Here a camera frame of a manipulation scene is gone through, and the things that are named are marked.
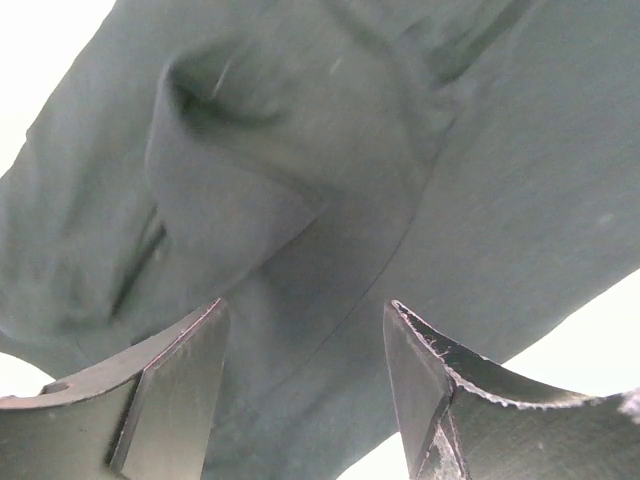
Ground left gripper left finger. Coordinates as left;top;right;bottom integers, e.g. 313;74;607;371
1;299;230;480

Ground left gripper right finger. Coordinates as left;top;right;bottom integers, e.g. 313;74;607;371
383;301;639;480

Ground black t shirt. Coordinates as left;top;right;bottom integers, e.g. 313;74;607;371
1;1;639;479

